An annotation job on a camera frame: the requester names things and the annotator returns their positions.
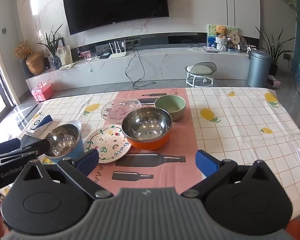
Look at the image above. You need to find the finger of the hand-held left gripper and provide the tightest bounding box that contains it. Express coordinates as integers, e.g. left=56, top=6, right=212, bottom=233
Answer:
left=0, top=139, right=51, bottom=164
left=0, top=138, right=22, bottom=157

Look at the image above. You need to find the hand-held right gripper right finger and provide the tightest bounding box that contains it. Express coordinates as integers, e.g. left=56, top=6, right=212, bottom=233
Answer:
left=181, top=150, right=274, bottom=198

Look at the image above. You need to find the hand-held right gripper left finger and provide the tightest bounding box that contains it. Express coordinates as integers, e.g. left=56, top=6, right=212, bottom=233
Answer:
left=22, top=149, right=113, bottom=198

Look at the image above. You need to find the blue steel bowl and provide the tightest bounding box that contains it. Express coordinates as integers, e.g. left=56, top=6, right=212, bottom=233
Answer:
left=44, top=124, right=83, bottom=164

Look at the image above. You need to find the white painted fruit plate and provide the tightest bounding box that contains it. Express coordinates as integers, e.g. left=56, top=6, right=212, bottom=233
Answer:
left=84, top=124, right=132, bottom=163

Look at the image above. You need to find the clear glass plate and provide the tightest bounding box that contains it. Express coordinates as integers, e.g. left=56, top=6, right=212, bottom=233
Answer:
left=101, top=98, right=142, bottom=122

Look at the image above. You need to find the orange steel bowl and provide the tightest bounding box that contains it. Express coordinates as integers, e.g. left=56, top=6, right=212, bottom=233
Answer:
left=122, top=107, right=172, bottom=150

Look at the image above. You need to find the green ceramic bowl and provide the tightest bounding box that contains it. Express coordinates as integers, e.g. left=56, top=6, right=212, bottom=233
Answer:
left=154, top=95, right=186, bottom=121

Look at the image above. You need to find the white and blue box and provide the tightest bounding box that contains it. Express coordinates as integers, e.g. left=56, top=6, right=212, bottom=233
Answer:
left=25, top=115, right=53, bottom=138

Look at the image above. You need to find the pink bottle print placemat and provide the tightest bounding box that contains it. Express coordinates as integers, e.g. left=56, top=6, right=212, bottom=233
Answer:
left=87, top=88, right=203, bottom=188

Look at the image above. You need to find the pink tool case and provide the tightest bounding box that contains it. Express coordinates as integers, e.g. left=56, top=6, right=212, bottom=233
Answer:
left=31, top=82, right=54, bottom=102

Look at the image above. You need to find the brown vase with dried flowers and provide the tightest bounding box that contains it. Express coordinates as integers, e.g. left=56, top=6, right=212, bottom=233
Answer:
left=14, top=40, right=45, bottom=75

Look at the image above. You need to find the beige envelope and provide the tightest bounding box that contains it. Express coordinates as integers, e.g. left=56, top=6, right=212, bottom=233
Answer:
left=58, top=63, right=77, bottom=71

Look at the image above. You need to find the plant in blue vase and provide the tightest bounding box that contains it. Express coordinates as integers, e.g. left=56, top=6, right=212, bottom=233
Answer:
left=37, top=24, right=65, bottom=70

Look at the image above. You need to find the white round stool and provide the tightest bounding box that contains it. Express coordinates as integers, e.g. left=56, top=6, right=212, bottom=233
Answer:
left=185, top=62, right=217, bottom=88

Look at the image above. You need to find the small pink bag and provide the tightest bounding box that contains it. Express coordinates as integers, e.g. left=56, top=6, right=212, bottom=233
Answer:
left=266, top=75, right=282, bottom=89

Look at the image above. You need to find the white router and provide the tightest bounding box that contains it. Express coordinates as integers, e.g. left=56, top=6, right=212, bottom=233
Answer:
left=108, top=40, right=127, bottom=59

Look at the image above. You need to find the grey trash can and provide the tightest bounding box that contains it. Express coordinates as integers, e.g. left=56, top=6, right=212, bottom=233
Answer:
left=247, top=50, right=272, bottom=88

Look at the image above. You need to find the marble television console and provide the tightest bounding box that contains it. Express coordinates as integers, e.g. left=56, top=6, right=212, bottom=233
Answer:
left=25, top=45, right=250, bottom=93

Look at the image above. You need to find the teddy bear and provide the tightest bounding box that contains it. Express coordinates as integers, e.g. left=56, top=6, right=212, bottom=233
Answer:
left=214, top=25, right=228, bottom=52

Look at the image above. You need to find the round hand fan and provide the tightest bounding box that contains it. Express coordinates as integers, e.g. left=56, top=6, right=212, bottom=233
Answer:
left=229, top=31, right=240, bottom=50

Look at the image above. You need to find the tall leafy potted plant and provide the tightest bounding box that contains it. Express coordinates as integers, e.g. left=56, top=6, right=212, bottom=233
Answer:
left=255, top=26, right=297, bottom=77

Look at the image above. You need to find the painted picture board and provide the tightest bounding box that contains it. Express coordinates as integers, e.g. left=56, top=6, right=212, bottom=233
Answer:
left=207, top=24, right=238, bottom=48

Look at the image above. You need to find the portrait photo frame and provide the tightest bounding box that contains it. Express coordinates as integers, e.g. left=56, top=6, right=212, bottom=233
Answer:
left=57, top=45, right=73, bottom=65

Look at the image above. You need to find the black power cable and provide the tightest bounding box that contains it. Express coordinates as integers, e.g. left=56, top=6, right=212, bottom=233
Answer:
left=125, top=44, right=157, bottom=89

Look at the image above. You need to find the wall television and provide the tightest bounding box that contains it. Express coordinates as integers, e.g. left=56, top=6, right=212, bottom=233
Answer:
left=61, top=0, right=170, bottom=36

